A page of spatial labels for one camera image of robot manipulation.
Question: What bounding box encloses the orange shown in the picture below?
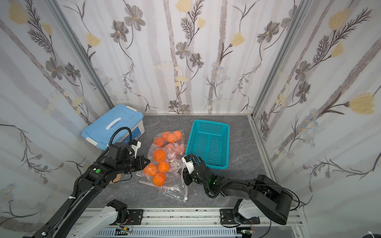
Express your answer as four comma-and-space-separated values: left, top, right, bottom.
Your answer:
153, 149, 167, 163
152, 172, 167, 187

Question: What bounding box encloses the clear zip-top bag front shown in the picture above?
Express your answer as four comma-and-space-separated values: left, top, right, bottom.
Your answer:
137, 145, 188, 202

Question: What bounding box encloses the clear zip-top bag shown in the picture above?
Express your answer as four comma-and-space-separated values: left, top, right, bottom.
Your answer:
152, 130, 187, 158
137, 145, 188, 202

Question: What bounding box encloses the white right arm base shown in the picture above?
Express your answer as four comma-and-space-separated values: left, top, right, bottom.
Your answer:
219, 199, 267, 226

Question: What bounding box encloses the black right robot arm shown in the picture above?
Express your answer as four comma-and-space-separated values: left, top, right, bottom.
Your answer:
182, 154, 293, 225

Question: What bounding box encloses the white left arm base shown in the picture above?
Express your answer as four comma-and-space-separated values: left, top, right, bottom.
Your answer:
67, 199, 144, 238

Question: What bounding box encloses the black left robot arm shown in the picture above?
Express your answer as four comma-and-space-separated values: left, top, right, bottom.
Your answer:
31, 127, 149, 238

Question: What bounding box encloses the clear zip-top bag rear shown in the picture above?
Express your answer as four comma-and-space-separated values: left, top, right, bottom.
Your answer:
152, 130, 187, 158

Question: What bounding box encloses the teal plastic basket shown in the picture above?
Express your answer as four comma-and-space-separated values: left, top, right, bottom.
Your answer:
186, 120, 230, 170

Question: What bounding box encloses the blue lid storage box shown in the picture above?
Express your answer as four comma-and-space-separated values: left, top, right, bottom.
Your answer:
81, 104, 145, 150

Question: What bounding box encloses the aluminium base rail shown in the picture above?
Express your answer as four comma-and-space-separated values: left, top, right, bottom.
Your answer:
68, 207, 304, 238

